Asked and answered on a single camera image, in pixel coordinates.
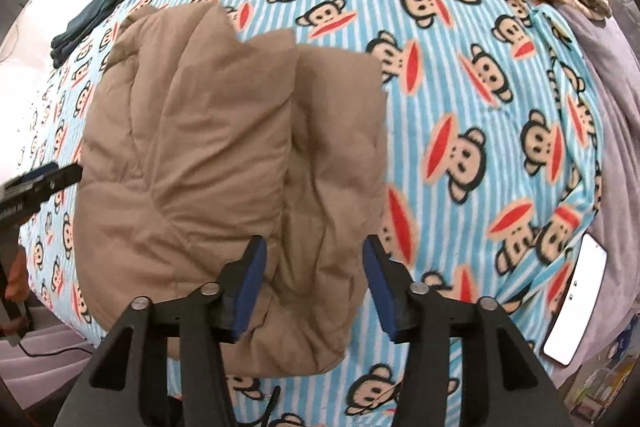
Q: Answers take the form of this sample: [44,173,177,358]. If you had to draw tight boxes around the tan puffy jacket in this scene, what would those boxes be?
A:
[74,1,390,375]

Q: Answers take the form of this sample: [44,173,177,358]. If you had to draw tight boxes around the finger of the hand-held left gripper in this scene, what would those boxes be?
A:
[7,162,84,208]

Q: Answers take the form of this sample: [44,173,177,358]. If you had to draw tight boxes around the black cable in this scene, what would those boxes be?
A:
[19,339,98,357]

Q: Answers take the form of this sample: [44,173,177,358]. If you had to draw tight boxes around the dark teal folded clothing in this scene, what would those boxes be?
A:
[50,0,157,68]

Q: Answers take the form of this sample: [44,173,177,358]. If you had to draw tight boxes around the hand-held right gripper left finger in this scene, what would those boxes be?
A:
[52,235,268,427]

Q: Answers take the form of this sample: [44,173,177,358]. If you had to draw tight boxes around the colourful cardboard box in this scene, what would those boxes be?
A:
[565,312,640,427]

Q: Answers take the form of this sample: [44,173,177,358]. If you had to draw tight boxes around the white smartphone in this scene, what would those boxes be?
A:
[542,232,609,367]

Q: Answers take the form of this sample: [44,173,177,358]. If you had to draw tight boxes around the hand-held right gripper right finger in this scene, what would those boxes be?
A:
[362,234,573,427]

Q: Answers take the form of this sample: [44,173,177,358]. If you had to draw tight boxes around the lavender bed cover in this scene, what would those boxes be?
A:
[0,0,640,427]

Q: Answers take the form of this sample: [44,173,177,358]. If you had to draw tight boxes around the blue striped monkey print blanket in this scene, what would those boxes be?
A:
[20,0,608,427]

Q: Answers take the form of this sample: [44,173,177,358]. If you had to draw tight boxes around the person's left hand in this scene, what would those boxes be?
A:
[4,247,30,339]

